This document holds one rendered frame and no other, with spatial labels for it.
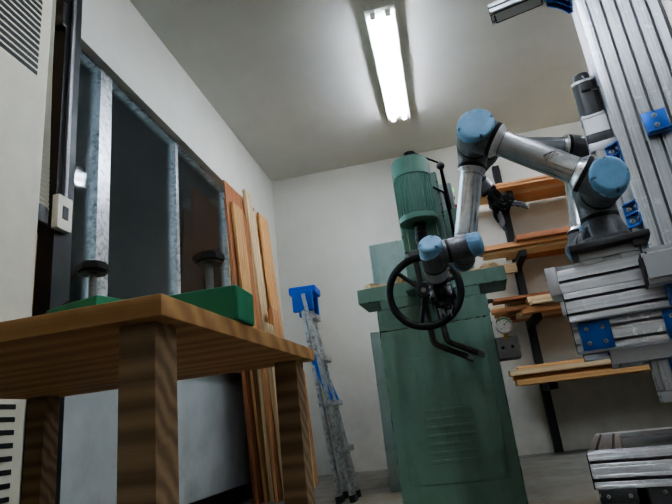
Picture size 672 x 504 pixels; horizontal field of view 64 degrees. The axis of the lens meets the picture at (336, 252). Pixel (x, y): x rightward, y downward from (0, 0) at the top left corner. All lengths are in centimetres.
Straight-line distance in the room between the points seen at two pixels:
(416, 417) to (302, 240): 310
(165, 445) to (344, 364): 410
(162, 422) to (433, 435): 162
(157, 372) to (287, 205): 459
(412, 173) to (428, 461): 121
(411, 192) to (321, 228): 264
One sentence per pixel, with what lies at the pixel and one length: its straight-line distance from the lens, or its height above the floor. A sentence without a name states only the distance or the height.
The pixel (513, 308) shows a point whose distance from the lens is 428.
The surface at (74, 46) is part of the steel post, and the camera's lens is 255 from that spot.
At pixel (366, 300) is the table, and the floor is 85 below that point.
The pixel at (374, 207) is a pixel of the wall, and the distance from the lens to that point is 495.
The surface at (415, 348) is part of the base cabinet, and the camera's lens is 216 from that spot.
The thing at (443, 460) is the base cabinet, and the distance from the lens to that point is 214.
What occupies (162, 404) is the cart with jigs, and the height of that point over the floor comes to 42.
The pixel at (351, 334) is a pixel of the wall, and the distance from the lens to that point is 469.
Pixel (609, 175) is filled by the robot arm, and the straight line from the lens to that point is 176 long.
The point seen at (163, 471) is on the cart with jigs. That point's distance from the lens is 61.
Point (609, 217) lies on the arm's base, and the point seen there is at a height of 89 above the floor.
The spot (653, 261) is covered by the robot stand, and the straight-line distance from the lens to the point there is 170.
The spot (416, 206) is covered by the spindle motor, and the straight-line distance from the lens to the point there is 238.
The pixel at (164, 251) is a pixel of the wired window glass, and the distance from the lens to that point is 313.
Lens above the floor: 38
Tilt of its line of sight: 18 degrees up
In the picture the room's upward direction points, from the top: 7 degrees counter-clockwise
